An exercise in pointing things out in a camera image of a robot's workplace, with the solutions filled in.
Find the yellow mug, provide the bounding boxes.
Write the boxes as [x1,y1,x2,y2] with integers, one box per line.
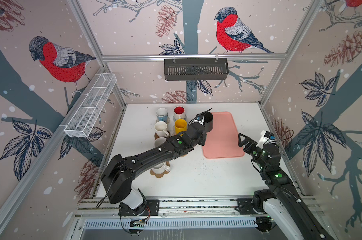
[175,119,188,135]

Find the pink rectangular tray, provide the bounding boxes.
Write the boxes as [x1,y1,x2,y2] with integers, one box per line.
[202,112,245,159]

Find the black mug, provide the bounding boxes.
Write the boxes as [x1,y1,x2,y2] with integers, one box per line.
[204,112,214,133]

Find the white mug red inside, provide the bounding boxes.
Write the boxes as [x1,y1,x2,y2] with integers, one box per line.
[173,106,186,121]

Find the small white cup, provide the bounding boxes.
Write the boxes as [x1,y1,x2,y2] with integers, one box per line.
[155,137,167,148]

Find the light blue mug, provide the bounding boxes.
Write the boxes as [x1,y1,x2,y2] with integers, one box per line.
[156,108,168,123]

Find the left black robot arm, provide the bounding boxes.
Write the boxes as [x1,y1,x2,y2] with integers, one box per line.
[101,122,207,205]

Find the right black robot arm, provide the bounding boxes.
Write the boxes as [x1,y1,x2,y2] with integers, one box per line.
[238,131,333,240]

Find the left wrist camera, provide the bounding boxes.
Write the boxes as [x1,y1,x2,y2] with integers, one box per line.
[193,115,205,126]

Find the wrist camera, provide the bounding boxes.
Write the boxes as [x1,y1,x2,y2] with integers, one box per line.
[257,131,276,148]
[193,115,205,126]

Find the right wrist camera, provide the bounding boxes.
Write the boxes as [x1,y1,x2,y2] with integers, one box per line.
[257,131,276,148]

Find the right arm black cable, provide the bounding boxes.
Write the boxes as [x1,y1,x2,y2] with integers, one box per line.
[270,128,295,146]

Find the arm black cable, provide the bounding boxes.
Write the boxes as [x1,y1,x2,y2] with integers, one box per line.
[270,128,295,146]
[188,107,214,125]

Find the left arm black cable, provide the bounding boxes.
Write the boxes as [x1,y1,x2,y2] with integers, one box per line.
[188,107,214,125]

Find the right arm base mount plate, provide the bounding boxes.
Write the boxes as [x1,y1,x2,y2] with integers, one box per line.
[235,196,277,215]

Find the black hanging wire basket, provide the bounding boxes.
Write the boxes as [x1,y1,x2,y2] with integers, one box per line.
[164,59,229,81]

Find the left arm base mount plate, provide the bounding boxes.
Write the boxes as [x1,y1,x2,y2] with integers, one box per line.
[118,200,160,217]

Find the white mesh wire shelf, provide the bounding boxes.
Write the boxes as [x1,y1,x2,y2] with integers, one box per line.
[64,73,117,138]

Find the aluminium front rail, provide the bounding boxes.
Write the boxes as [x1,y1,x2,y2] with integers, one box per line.
[77,196,253,217]

